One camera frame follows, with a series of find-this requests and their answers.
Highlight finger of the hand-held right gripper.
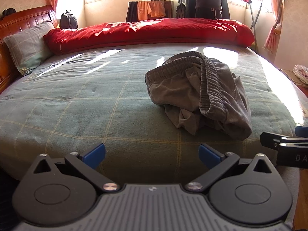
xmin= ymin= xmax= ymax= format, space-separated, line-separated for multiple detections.
xmin=295 ymin=126 xmax=308 ymax=138
xmin=260 ymin=132 xmax=308 ymax=150

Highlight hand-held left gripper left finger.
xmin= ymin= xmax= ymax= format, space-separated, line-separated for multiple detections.
xmin=30 ymin=143 xmax=119 ymax=193

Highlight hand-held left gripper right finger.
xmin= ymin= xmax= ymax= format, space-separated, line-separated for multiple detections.
xmin=186 ymin=144 xmax=277 ymax=193

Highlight grey sweatpants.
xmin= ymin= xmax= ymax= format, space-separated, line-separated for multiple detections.
xmin=145 ymin=51 xmax=253 ymax=140

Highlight pile of pink white clothes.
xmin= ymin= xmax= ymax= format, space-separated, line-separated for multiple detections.
xmin=293 ymin=64 xmax=308 ymax=85

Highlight metal clothes drying rack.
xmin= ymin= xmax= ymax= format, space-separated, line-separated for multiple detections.
xmin=226 ymin=0 xmax=272 ymax=51

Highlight person in dark clothes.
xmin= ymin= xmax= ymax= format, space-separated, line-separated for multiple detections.
xmin=190 ymin=0 xmax=223 ymax=20

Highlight brown cardboard sheet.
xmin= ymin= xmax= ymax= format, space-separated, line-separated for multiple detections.
xmin=279 ymin=69 xmax=308 ymax=89

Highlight bed with green checked sheet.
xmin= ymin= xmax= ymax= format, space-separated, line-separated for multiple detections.
xmin=0 ymin=42 xmax=308 ymax=183

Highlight grey plaid pillow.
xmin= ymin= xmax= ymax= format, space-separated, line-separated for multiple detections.
xmin=3 ymin=20 xmax=55 ymax=76

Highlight red duvet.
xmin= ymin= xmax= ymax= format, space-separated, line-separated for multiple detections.
xmin=43 ymin=18 xmax=255 ymax=55

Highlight black backpack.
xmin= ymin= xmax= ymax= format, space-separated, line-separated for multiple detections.
xmin=60 ymin=10 xmax=78 ymax=30

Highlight black hanging coat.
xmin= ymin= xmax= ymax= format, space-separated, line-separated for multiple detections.
xmin=221 ymin=0 xmax=231 ymax=20

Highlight dark brown cloth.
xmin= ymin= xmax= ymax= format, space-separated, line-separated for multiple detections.
xmin=126 ymin=1 xmax=139 ymax=23

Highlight wooden headboard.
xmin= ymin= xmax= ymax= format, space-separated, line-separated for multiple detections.
xmin=0 ymin=5 xmax=58 ymax=94

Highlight orange cloth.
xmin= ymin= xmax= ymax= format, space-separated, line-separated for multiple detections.
xmin=137 ymin=0 xmax=166 ymax=21

